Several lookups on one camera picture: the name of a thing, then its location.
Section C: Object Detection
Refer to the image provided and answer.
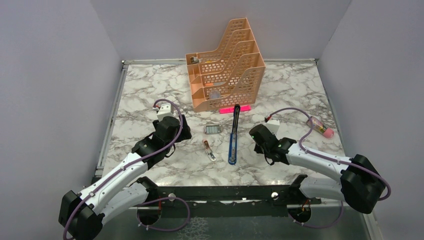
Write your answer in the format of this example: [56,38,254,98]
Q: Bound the grey staple strips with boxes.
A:
[206,126,221,134]

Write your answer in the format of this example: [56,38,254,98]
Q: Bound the staple box tray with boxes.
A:
[204,125,223,135]

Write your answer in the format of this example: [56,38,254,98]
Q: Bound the blue black stapler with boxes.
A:
[228,104,241,165]

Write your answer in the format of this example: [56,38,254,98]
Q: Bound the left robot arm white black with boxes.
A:
[58,114,192,240]

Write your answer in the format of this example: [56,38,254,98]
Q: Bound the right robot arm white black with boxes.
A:
[249,124,386,214]

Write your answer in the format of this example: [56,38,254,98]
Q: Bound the pink flat plastic item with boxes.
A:
[219,105,252,114]

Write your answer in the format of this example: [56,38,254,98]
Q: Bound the colourful pink capped tube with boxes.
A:
[305,116,335,139]

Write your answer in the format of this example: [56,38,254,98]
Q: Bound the orange perforated file organizer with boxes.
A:
[185,17,266,113]

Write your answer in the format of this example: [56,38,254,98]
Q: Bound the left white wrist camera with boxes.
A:
[156,103,174,121]

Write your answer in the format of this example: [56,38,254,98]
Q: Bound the black front mounting rail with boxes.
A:
[136,185,321,220]

